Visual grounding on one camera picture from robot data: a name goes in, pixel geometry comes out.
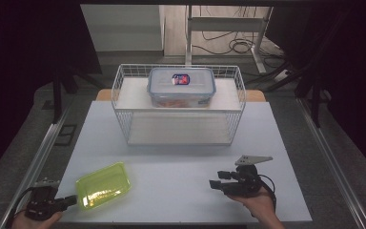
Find black metal stand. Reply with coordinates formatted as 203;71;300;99
51;61;107;126
246;9;348;129

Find dark floor socket cover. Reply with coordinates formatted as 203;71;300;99
54;123;78;148

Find person's left hand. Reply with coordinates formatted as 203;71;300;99
10;211;63;229

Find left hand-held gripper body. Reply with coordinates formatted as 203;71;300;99
25;178;60;221

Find aluminium rail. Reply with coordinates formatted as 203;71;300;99
295;96;366;229
0;104;71;229

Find black floor cables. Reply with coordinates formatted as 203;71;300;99
192;5;288;71

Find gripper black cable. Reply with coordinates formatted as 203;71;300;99
256;174;277;212
5;186;38;229

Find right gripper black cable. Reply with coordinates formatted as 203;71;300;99
256;174;277;212

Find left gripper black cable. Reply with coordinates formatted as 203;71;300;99
5;186;38;229

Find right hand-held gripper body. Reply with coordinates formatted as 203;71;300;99
223;155;274;197

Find person's right hand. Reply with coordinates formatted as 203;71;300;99
226;186;276;220

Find light wooden table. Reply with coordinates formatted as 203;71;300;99
94;88;267;103

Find white wire shelf rack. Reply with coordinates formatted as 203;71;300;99
111;63;248;147

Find white power strip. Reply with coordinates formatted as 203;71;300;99
272;68;293;83

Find clear container with blue lid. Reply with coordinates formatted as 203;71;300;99
146;66;217;109

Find green plastic container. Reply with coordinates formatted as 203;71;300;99
74;161;132;212

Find white cabinet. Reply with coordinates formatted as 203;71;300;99
80;3;166;52

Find white desk frame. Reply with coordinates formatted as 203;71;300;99
184;4;275;74

